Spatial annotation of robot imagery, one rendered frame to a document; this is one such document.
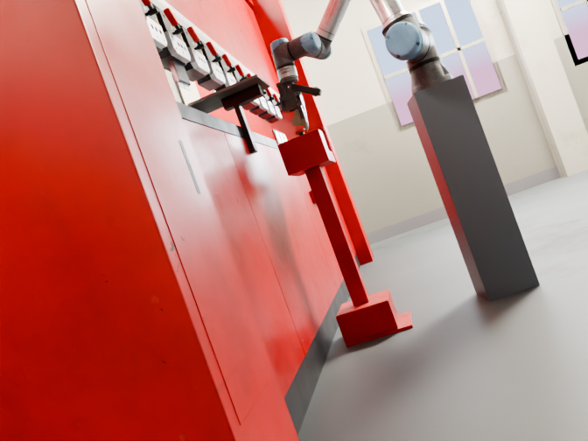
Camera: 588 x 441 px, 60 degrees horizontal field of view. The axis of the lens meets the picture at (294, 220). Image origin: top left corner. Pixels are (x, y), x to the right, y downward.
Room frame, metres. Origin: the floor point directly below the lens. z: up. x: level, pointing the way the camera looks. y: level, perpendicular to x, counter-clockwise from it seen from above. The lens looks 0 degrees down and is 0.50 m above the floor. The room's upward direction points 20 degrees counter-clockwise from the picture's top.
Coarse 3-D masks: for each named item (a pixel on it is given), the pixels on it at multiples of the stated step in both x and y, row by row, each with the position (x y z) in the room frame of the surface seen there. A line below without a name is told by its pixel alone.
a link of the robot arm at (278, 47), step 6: (276, 42) 1.93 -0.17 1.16; (282, 42) 1.92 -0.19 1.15; (270, 48) 1.96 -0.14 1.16; (276, 48) 1.93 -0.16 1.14; (282, 48) 1.92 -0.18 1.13; (276, 54) 1.93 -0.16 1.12; (282, 54) 1.92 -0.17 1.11; (288, 54) 1.91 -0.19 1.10; (276, 60) 1.94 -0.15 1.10; (282, 60) 1.93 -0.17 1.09; (288, 60) 1.93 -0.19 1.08; (294, 60) 1.94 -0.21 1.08; (276, 66) 1.94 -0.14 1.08; (282, 66) 1.93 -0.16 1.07
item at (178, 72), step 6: (174, 60) 1.78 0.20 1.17; (174, 66) 1.77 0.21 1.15; (180, 66) 1.83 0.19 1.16; (174, 72) 1.77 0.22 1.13; (180, 72) 1.81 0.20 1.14; (174, 78) 1.77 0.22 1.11; (180, 78) 1.78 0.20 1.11; (186, 78) 1.85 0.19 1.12; (180, 84) 1.79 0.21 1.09; (186, 84) 1.84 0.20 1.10
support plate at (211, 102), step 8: (248, 80) 1.69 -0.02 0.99; (256, 80) 1.72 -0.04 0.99; (264, 80) 1.78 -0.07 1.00; (224, 88) 1.70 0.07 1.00; (232, 88) 1.71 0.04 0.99; (240, 88) 1.74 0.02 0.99; (264, 88) 1.85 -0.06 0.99; (208, 96) 1.71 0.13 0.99; (216, 96) 1.73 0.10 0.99; (224, 96) 1.77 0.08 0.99; (192, 104) 1.73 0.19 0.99; (200, 104) 1.76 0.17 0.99; (208, 104) 1.79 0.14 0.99; (216, 104) 1.83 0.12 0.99; (208, 112) 1.89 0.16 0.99
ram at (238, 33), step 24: (168, 0) 1.86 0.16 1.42; (192, 0) 2.21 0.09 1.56; (216, 0) 2.71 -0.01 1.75; (240, 0) 3.49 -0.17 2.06; (216, 24) 2.50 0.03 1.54; (240, 24) 3.14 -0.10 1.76; (216, 48) 2.32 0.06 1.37; (240, 48) 2.87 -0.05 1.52; (264, 48) 3.81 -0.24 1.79; (264, 72) 3.42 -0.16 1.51
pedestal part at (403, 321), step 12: (372, 300) 1.89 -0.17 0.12; (384, 300) 1.81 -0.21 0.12; (348, 312) 1.83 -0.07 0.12; (360, 312) 1.82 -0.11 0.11; (372, 312) 1.81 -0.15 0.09; (384, 312) 1.80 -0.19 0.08; (396, 312) 1.96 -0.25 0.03; (408, 312) 1.96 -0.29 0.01; (348, 324) 1.83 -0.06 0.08; (360, 324) 1.82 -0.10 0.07; (372, 324) 1.82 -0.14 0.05; (384, 324) 1.81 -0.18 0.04; (396, 324) 1.80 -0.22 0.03; (408, 324) 1.81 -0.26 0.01; (348, 336) 1.84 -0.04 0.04; (360, 336) 1.83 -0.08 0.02; (372, 336) 1.82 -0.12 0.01
